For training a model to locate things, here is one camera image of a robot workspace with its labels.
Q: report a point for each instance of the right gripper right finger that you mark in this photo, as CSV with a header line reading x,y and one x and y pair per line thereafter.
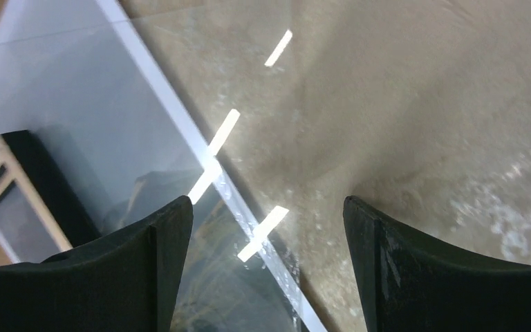
x,y
408,280

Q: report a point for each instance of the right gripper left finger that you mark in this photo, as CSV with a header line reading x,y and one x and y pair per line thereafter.
x,y
125,281

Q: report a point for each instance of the wooden picture frame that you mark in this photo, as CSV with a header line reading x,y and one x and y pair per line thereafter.
x,y
26,166

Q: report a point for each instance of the landscape photo print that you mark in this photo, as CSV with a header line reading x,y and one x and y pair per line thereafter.
x,y
138,109

